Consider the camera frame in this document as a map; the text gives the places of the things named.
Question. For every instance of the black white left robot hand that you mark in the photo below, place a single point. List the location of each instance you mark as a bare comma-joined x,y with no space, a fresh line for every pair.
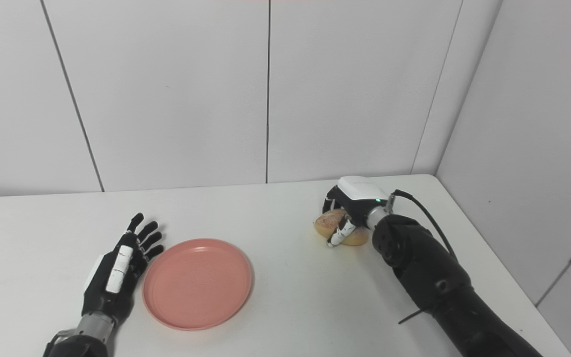
102,292

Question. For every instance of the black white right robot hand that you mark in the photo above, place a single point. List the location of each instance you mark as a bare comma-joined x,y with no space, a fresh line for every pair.
357,191

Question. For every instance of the golden crusty bread roll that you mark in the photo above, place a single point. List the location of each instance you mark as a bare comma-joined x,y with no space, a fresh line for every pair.
327,223

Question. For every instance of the pink round plate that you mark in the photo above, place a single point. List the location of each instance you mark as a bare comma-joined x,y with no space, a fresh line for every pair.
196,285

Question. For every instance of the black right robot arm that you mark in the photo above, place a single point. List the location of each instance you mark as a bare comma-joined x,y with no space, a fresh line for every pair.
429,272

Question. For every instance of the black zip tie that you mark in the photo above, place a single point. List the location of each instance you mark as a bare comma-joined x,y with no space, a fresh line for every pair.
412,316

